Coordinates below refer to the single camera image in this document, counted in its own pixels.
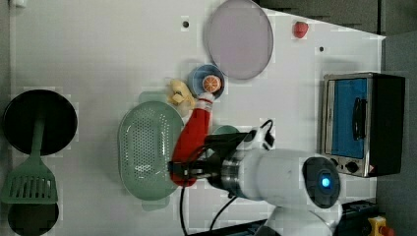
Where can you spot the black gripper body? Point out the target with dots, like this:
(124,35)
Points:
(207,168)

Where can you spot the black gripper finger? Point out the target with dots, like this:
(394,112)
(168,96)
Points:
(181,170)

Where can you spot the red plush ketchup bottle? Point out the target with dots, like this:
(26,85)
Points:
(195,131)

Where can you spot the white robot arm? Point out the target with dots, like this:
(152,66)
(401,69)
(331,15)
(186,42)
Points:
(303,187)

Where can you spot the green perforated strainer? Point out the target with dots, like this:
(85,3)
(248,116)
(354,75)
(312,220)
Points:
(146,139)

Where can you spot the green mug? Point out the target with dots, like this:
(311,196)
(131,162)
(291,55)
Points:
(225,129)

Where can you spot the yellow banana toy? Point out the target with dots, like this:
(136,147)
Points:
(181,98)

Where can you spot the orange slice toy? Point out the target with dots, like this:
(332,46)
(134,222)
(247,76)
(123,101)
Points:
(211,83)

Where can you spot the blue small bowl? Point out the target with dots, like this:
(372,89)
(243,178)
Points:
(196,79)

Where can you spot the lilac round plate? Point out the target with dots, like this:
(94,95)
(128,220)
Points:
(240,39)

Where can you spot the green slotted spatula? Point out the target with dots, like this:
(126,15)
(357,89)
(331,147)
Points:
(32,182)

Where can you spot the black round pot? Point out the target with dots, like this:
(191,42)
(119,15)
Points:
(32,220)

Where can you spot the black toaster oven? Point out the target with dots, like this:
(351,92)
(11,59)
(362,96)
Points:
(362,123)

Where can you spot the red strawberry toy far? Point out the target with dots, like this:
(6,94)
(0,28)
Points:
(300,29)

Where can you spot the yellow red emergency button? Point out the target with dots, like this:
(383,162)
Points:
(379,227)

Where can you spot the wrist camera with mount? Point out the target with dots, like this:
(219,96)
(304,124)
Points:
(226,144)

